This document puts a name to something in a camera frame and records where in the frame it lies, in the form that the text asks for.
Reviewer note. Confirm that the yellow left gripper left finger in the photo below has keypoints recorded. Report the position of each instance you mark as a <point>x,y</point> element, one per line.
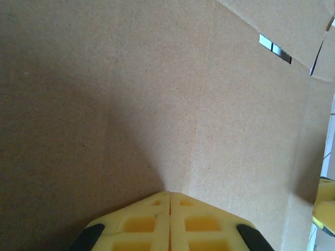
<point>141,225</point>

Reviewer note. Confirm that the brown cardboard box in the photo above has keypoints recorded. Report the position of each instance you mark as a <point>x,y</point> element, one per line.
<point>131,104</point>

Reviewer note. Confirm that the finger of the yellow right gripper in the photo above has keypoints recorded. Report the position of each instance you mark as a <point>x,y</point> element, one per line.
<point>325,211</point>

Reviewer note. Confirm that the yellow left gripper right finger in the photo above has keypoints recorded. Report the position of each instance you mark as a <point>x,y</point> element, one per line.
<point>209,222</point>

